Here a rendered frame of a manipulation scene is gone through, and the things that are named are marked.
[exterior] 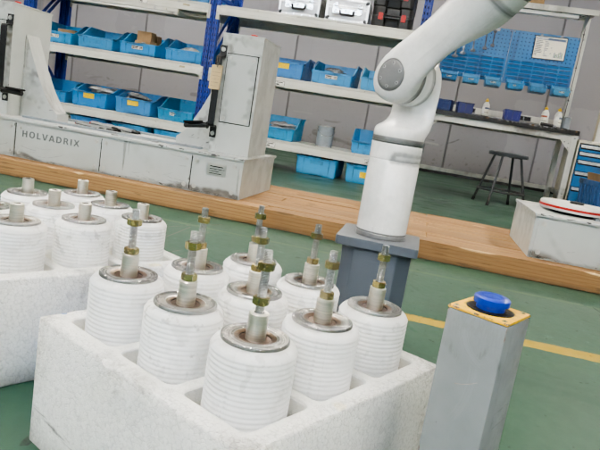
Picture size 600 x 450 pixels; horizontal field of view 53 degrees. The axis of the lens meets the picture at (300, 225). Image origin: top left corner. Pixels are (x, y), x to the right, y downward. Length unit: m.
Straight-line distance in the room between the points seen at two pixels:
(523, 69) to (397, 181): 5.59
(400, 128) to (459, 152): 7.86
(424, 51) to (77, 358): 0.70
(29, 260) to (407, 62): 0.69
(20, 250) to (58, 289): 0.09
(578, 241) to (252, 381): 2.15
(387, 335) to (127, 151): 2.22
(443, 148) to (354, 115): 1.37
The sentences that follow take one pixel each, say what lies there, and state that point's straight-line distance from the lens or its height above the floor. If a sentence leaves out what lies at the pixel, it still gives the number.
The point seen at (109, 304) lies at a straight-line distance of 0.79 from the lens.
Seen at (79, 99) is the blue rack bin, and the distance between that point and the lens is 6.12.
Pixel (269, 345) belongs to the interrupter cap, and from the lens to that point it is 0.64.
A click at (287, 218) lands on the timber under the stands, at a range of 2.57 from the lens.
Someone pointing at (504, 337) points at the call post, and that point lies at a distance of 0.68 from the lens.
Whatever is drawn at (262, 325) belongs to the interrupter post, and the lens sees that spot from 0.64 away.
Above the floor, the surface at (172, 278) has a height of 0.24.
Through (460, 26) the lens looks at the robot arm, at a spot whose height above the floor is 0.67.
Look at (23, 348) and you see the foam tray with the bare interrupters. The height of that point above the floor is 0.06.
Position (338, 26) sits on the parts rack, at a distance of 5.31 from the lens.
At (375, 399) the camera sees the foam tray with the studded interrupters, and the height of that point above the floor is 0.17.
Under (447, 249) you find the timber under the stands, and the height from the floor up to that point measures 0.06.
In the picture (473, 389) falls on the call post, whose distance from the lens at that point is 0.71.
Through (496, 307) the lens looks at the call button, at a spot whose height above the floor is 0.32.
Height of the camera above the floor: 0.49
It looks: 10 degrees down
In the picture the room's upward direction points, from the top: 9 degrees clockwise
